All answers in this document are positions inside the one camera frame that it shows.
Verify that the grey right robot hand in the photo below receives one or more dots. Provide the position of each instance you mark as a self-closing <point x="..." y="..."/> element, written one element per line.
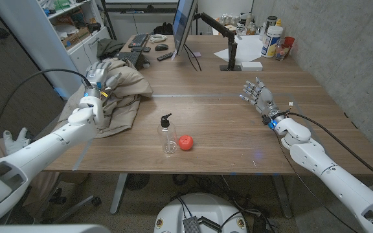
<point x="264" y="98"/>

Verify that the person's white gloved hand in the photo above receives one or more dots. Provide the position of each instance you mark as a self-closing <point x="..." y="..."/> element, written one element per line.
<point x="15" y="144"/>

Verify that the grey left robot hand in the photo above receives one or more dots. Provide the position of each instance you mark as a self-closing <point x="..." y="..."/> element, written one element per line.
<point x="97" y="77"/>

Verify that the beige coat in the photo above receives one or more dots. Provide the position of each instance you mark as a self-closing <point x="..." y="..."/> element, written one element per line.
<point x="128" y="87"/>

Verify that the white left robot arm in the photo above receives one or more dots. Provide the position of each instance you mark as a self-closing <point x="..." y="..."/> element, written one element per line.
<point x="44" y="152"/>

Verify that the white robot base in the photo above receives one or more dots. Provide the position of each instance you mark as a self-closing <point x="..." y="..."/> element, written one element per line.
<point x="202" y="207"/>

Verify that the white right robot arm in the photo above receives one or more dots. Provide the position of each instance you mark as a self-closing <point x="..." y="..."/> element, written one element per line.
<point x="335" y="178"/>

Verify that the red ball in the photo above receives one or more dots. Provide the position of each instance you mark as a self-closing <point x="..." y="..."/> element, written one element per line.
<point x="186" y="142"/>

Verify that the clear hand sanitizer pump bottle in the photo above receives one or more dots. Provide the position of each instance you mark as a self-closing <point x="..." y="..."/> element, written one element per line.
<point x="167" y="137"/>

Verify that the dark green jacket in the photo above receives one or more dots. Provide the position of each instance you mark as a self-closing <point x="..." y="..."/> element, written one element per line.
<point x="108" y="47"/>

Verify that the white rectangular box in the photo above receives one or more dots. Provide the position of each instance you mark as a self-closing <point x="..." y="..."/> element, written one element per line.
<point x="251" y="66"/>

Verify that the black keyboard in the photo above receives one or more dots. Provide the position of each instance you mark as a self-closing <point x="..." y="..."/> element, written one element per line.
<point x="138" y="40"/>
<point x="129" y="57"/>

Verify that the cardboard box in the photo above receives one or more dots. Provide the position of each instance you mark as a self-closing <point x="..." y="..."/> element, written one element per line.
<point x="76" y="37"/>

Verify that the white paper sheet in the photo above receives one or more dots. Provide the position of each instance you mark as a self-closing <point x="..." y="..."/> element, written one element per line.
<point x="248" y="48"/>

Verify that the white wipes canister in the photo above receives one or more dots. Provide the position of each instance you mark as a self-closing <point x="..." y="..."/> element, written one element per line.
<point x="271" y="42"/>

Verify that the red cup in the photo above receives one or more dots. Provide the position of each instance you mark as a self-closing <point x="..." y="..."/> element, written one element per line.
<point x="289" y="41"/>

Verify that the orange cracker box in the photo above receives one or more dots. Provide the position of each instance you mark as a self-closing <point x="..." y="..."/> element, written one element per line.
<point x="64" y="20"/>

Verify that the black computer mouse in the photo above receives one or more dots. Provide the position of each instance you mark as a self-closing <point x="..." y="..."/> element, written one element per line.
<point x="161" y="47"/>

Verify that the white shelf cabinet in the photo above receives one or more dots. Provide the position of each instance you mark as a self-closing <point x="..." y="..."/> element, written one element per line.
<point x="37" y="39"/>

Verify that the black remote control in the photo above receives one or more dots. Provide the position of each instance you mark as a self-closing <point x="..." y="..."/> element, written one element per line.
<point x="165" y="56"/>

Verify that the steel tumbler black lid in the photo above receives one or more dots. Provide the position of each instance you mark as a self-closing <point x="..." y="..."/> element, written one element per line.
<point x="271" y="22"/>

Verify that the yellow bottle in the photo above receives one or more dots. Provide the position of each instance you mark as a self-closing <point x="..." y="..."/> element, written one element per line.
<point x="278" y="22"/>

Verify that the white paper tag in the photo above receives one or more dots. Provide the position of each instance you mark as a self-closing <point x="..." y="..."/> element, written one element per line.
<point x="174" y="56"/>

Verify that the pink sticky note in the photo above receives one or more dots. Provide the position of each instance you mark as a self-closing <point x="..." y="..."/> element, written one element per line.
<point x="196" y="54"/>

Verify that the green box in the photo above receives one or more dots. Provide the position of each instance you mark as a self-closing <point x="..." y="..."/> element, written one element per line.
<point x="61" y="4"/>

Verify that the black backpack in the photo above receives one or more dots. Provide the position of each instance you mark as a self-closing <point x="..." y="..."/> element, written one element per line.
<point x="164" y="29"/>

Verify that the grey table leg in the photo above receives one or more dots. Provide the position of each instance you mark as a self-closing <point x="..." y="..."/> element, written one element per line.
<point x="283" y="197"/>
<point x="118" y="194"/>

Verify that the computer monitor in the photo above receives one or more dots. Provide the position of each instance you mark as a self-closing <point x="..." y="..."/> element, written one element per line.
<point x="183" y="22"/>

